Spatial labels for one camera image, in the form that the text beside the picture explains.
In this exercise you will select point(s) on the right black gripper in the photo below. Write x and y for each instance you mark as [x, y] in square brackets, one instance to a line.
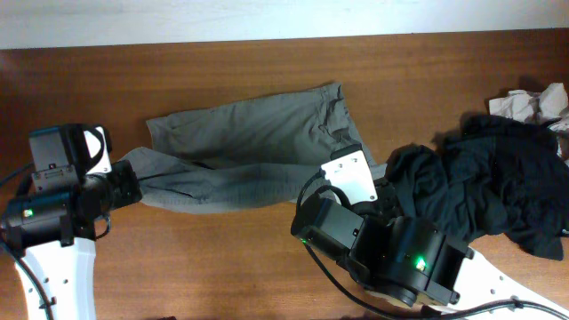
[391, 197]

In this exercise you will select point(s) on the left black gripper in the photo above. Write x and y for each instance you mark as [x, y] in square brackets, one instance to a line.
[131, 182]

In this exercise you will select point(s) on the grey shorts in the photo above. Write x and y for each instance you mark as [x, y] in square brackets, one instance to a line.
[243, 155]

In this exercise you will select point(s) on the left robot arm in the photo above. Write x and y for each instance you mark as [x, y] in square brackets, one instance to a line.
[49, 227]

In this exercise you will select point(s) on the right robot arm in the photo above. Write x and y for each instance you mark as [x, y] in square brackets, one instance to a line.
[406, 261]

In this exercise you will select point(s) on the black garment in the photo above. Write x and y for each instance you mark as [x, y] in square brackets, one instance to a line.
[496, 176]

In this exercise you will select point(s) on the beige crumpled cloth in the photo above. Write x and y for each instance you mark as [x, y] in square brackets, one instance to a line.
[549, 107]

